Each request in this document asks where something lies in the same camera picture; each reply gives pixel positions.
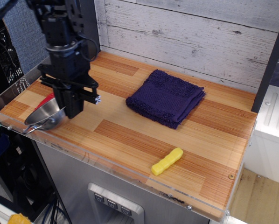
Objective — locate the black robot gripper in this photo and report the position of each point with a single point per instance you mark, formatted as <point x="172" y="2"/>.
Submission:
<point x="68" y="75"/>

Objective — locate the stainless steel bowl with handles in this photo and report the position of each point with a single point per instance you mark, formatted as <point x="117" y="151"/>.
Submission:
<point x="47" y="117"/>

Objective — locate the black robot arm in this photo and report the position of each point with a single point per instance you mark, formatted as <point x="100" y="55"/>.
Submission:
<point x="61" y="22"/>

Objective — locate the yellow plastic stick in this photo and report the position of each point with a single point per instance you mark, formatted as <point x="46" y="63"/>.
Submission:
<point x="167" y="161"/>

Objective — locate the black plastic crate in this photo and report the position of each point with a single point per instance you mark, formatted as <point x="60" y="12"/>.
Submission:
<point x="10" y="68"/>

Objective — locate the clear acrylic table guard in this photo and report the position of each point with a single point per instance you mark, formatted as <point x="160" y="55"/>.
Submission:
<point x="113" y="147"/>

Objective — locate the purple folded towel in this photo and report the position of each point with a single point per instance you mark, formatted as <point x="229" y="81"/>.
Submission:
<point x="165" y="99"/>

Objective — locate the silver button panel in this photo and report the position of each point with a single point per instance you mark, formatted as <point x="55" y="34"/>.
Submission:
<point x="111" y="208"/>

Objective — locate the white ribbed box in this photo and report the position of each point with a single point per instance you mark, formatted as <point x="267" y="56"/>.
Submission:
<point x="262" y="153"/>

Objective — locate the red handled metal spoon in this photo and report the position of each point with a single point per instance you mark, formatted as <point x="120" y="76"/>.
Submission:
<point x="48" y="98"/>

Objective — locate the dark grey left post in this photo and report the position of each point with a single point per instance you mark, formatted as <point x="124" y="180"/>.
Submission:
<point x="90" y="27"/>

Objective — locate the dark grey post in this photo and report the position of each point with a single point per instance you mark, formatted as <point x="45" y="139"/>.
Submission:
<point x="90" y="27"/>
<point x="274" y="57"/>

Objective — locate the dark grey right post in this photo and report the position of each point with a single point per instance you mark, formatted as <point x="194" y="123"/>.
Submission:
<point x="274" y="57"/>

